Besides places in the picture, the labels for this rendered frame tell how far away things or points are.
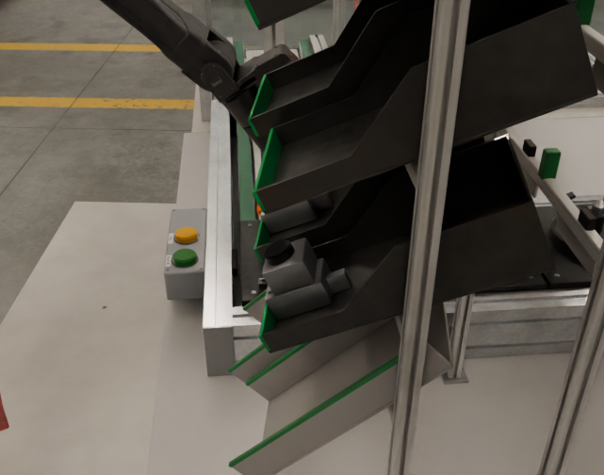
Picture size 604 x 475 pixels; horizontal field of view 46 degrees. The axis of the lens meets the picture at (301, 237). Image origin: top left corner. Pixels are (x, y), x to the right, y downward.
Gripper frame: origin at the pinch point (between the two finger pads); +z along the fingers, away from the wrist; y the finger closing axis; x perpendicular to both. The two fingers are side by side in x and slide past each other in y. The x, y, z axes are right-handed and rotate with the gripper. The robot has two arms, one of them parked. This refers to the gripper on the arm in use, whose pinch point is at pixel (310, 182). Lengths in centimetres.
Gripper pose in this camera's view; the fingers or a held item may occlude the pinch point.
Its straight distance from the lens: 115.4
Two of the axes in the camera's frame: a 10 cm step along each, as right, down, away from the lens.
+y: -0.8, -5.5, 8.3
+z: 5.6, 6.6, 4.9
